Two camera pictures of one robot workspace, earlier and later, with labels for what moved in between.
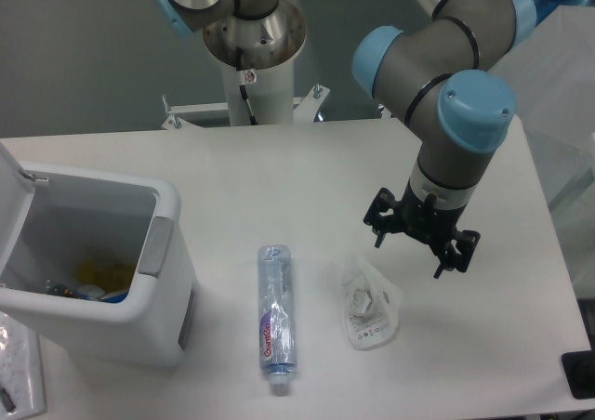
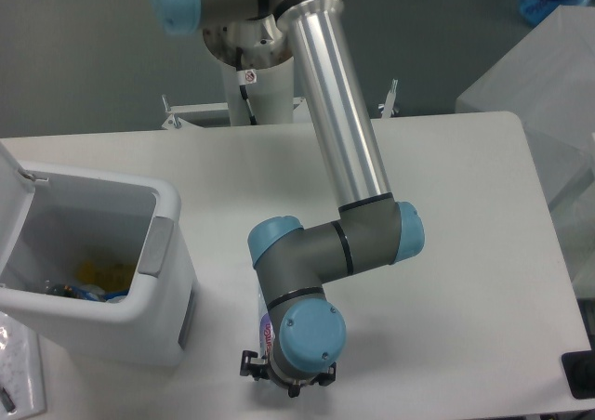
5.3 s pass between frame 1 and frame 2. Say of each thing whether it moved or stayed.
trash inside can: stayed
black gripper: moved
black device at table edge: stayed
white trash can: stayed
